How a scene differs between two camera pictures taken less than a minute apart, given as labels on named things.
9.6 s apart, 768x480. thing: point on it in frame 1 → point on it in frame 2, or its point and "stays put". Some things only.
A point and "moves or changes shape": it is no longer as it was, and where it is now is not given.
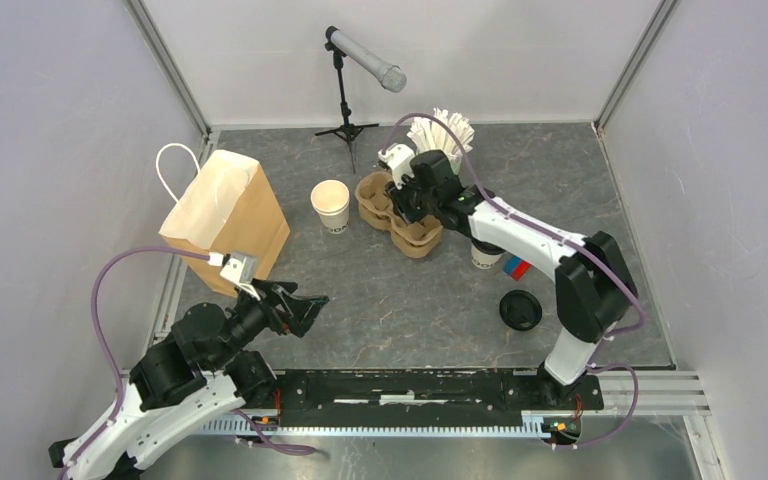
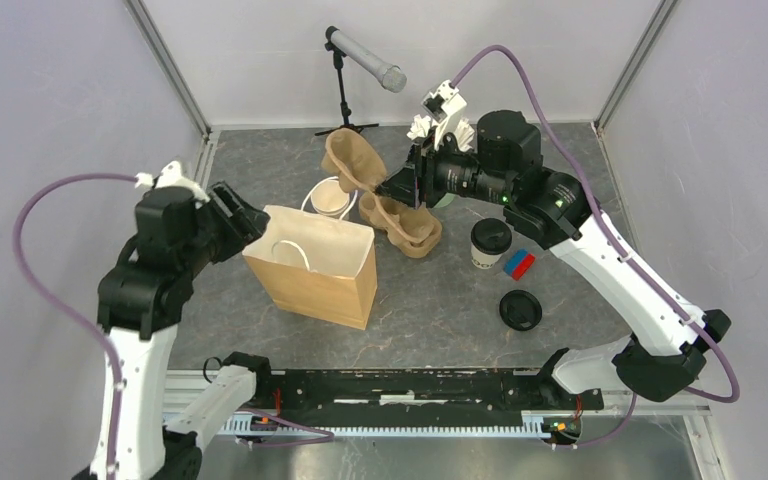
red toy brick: (518, 272) stays put
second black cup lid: (520, 309) stays put
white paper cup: (482, 259) stays put
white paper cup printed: (330, 199) stays put
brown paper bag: (226, 208) moves or changes shape
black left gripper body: (259, 314) → (224, 232)
